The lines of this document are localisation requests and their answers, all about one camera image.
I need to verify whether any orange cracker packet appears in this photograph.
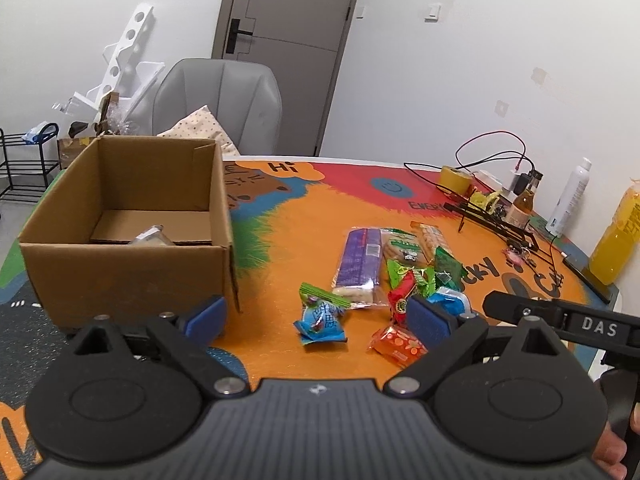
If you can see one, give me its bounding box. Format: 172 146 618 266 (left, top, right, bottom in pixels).
410 221 453 256

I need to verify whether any black phone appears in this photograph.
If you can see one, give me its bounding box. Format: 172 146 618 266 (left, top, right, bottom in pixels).
562 252 613 303

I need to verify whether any yellow toy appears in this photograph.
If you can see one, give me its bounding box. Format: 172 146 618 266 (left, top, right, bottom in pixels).
470 191 503 213

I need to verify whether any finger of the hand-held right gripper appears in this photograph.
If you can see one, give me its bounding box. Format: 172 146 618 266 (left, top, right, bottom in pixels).
482 290 640 348

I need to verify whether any grey chair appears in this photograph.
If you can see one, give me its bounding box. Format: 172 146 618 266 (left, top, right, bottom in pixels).
151 58 282 157

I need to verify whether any green white cracker packet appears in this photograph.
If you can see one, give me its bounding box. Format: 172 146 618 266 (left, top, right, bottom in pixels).
381 228 426 266

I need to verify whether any white holed rack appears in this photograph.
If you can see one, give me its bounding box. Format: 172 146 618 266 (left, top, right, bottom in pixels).
52 2 166 126

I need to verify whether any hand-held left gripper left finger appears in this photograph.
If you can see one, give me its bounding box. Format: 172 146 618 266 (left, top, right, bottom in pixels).
67 294 251 401

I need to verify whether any brown cardboard box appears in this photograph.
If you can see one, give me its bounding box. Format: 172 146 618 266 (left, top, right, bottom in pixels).
17 135 242 333

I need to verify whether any dotted beige cushion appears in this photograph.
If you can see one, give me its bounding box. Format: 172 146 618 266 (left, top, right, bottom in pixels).
157 105 242 157

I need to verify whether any clear plastic packet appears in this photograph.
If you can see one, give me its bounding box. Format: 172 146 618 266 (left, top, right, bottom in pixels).
127 225 176 247

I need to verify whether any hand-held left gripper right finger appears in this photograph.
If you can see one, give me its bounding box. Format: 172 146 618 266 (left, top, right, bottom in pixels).
382 296 568 401

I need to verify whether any black door handle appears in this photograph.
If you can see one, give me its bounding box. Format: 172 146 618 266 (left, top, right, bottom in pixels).
225 18 254 54

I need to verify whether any light green candy packet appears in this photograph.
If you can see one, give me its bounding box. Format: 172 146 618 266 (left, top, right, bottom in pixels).
412 266 437 297
386 259 416 288

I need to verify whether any black metal stand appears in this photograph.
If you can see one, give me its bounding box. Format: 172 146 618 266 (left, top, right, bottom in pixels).
442 200 541 253

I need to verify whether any black wire shoe rack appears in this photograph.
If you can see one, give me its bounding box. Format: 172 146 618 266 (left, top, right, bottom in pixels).
0 123 60 203

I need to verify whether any person's right hand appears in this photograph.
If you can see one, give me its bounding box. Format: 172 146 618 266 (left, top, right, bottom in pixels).
606 402 640 480

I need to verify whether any orange flowered packet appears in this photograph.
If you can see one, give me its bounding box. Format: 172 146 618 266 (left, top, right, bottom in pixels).
370 325 430 367

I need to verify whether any white spray bottle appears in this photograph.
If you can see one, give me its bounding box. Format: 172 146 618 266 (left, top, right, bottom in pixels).
546 157 593 237

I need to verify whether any grey door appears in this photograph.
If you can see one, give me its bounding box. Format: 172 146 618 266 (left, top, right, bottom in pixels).
211 0 368 158

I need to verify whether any white charger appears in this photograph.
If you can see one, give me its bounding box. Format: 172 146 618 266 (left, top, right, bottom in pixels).
507 167 531 193

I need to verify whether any blue white snack packet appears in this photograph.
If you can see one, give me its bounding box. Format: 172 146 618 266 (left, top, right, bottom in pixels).
427 287 473 318

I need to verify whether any blue candy packet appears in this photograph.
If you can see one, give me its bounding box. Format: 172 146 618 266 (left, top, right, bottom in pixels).
293 282 352 346

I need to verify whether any purple snack packet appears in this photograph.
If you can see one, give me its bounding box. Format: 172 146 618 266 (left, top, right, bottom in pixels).
332 227 388 309

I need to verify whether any yellow juice bottle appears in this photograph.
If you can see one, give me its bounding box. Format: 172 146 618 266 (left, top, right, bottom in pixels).
587 177 640 286

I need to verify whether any red snack packet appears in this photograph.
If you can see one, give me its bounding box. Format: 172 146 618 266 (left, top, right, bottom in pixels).
389 280 418 327

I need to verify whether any dark green snack packet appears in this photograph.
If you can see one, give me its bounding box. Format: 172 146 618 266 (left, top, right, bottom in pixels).
434 246 463 291

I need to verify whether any black cable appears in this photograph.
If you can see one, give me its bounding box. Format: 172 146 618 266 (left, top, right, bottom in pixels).
404 145 531 198

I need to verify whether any brown glass bottle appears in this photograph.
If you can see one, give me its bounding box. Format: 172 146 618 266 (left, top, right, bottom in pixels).
505 170 543 228

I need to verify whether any yellow tape roll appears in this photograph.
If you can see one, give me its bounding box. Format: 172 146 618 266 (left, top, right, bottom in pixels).
439 165 472 196

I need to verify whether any colourful printed table mat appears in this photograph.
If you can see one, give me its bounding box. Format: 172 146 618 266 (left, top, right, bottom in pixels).
0 157 621 480

